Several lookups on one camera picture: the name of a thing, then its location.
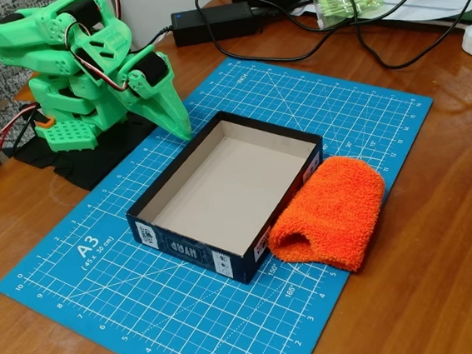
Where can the orange fluffy terry cloth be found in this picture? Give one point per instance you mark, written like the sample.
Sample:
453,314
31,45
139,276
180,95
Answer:
331,209

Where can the green 3D-printed robot arm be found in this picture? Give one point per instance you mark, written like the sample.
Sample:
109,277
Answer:
17,35

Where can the black power adapter blue light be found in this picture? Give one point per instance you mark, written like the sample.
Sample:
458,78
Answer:
213,22

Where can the dark blue cardboard box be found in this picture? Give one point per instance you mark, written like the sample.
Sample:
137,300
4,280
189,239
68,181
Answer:
184,244

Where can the blue A3 cutting mat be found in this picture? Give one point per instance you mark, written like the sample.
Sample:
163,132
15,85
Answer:
149,319

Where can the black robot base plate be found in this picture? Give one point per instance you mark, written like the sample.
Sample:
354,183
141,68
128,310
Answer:
85,170

